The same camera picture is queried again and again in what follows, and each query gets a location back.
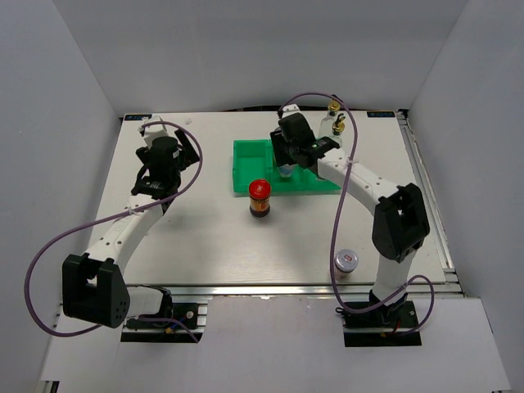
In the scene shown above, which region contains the blue-label white shaker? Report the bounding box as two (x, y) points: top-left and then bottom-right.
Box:
(278, 164), (296, 178)

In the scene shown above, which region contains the glass cruet with dark spice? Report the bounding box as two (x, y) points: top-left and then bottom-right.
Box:
(318, 99), (341, 138)

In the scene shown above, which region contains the clear glass cruet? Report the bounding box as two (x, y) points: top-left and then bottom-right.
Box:
(329, 113), (346, 147)

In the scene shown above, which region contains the red-lid dark sauce jar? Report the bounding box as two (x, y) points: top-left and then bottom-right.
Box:
(248, 178), (271, 218)

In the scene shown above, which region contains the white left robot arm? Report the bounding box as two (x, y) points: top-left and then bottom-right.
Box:
(62, 117), (201, 328)

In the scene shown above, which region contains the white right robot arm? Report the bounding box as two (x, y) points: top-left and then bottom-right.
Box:
(270, 111), (430, 327)

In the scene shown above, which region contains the green three-compartment tray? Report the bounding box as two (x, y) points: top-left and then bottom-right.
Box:
(232, 139), (340, 194)

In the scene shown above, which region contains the right blue table sticker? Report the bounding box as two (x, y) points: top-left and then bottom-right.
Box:
(366, 111), (396, 118)

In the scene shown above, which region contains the red-label lid small jar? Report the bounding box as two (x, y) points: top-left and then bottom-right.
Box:
(333, 249), (359, 281)

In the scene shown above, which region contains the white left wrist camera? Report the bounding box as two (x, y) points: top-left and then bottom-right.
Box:
(138, 116), (168, 148)

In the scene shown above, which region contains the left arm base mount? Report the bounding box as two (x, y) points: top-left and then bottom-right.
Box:
(120, 285), (203, 344)

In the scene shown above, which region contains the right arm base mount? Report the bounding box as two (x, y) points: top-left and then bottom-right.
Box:
(335, 300), (422, 348)

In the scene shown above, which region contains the aluminium side rail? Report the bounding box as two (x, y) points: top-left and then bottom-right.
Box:
(396, 110), (464, 297)

